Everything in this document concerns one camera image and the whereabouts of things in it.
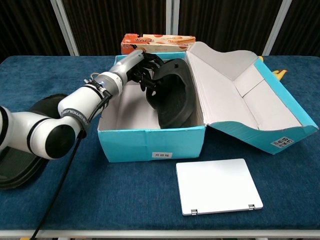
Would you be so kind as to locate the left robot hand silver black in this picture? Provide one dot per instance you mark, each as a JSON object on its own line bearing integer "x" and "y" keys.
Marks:
{"x": 130, "y": 63}

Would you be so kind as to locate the black slipper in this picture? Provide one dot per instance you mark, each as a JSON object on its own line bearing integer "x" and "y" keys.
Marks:
{"x": 175, "y": 100}
{"x": 20, "y": 172}

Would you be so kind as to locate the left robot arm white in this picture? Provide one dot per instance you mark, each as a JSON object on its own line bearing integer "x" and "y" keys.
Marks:
{"x": 75, "y": 107}

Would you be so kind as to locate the orange biscuit box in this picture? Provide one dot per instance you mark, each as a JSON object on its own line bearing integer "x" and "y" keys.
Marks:
{"x": 165, "y": 43}

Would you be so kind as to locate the light blue shoe box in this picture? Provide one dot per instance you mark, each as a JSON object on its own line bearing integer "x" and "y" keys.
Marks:
{"x": 150, "y": 145}

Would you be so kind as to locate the dark blue table cloth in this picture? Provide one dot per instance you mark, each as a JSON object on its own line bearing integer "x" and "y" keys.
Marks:
{"x": 125, "y": 200}

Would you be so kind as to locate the yellow banana toy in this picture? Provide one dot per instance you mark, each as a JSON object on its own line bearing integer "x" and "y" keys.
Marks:
{"x": 280, "y": 74}

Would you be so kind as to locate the white flat hinged plate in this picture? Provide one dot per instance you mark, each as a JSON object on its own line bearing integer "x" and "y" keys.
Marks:
{"x": 217, "y": 186}

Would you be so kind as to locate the white partition frame post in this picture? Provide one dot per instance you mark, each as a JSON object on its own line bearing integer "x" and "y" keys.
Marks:
{"x": 65, "y": 27}
{"x": 276, "y": 27}
{"x": 172, "y": 17}

